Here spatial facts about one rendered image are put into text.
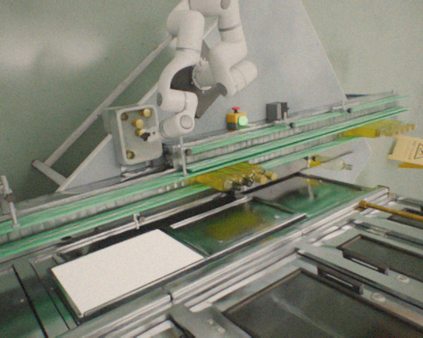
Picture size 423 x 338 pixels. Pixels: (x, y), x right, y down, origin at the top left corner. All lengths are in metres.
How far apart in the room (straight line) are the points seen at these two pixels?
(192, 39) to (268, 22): 0.87
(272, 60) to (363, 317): 1.41
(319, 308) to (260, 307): 0.15
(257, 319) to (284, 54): 1.49
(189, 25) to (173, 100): 0.24
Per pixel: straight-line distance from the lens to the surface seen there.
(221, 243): 1.34
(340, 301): 1.14
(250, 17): 2.02
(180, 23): 1.32
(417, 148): 4.72
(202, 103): 1.74
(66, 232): 1.41
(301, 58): 2.28
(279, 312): 1.09
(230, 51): 1.42
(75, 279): 1.29
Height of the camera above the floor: 2.23
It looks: 52 degrees down
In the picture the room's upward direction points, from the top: 106 degrees clockwise
